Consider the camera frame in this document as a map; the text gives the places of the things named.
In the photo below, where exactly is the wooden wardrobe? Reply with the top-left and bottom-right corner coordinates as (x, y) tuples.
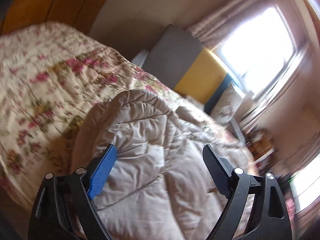
(0, 0), (123, 36)

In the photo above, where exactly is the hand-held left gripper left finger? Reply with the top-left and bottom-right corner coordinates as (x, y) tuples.
(27, 144), (118, 240)

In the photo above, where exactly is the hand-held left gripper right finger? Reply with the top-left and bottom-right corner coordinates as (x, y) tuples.
(202, 144), (293, 240)

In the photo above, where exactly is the beige puffer jacket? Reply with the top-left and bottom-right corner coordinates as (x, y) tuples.
(71, 89), (256, 240)

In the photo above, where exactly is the floral quilted bedspread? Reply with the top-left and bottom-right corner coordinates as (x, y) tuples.
(0, 21), (227, 207)

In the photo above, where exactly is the bright window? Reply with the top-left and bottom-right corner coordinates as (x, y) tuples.
(217, 4), (311, 98)

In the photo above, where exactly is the white deer print pillow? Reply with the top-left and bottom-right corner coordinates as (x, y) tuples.
(209, 84), (247, 126)

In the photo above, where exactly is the grey and yellow headboard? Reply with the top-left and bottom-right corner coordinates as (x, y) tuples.
(141, 24), (235, 111)

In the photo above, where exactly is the cluttered wooden shelf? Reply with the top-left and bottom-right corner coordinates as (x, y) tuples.
(243, 127), (278, 166)

